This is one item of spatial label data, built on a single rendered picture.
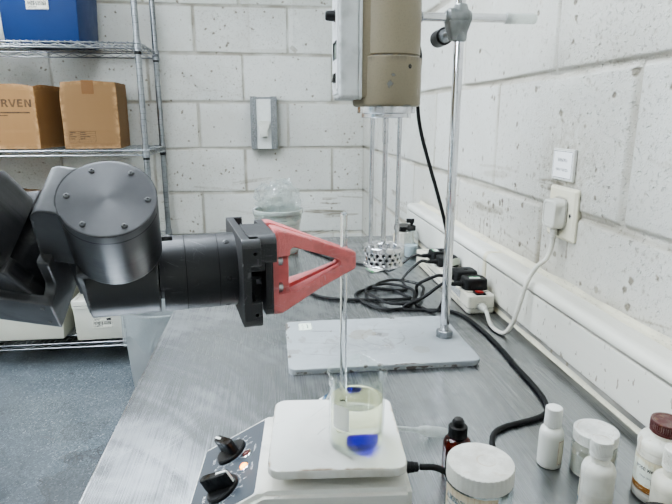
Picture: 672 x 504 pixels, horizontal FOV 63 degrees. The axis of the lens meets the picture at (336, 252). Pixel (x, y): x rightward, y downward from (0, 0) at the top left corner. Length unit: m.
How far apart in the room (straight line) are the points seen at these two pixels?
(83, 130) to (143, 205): 2.29
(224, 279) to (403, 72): 0.50
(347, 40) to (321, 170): 2.10
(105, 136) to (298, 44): 1.02
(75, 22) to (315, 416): 2.31
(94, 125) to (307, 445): 2.23
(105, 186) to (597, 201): 0.71
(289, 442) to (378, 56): 0.54
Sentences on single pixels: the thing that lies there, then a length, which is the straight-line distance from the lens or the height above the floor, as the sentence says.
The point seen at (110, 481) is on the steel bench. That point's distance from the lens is 0.67.
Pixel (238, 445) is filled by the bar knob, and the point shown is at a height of 0.81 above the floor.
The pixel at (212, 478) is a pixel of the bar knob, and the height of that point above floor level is 0.81.
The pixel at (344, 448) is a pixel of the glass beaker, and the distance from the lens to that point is 0.51.
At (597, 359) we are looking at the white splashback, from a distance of 0.84.
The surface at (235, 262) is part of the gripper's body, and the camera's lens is 0.41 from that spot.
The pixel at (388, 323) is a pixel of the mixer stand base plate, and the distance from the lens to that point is 1.01.
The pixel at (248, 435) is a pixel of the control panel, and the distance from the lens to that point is 0.60.
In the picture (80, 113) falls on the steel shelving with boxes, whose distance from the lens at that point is 2.63.
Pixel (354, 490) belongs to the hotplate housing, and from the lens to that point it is 0.51.
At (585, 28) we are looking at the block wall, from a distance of 0.97.
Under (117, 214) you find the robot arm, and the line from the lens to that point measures 0.35.
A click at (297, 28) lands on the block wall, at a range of 2.91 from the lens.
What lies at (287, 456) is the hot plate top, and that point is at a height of 0.84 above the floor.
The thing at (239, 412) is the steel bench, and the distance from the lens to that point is 0.76.
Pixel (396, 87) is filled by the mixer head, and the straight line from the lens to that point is 0.82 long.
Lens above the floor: 1.12
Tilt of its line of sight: 14 degrees down
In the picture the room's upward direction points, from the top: straight up
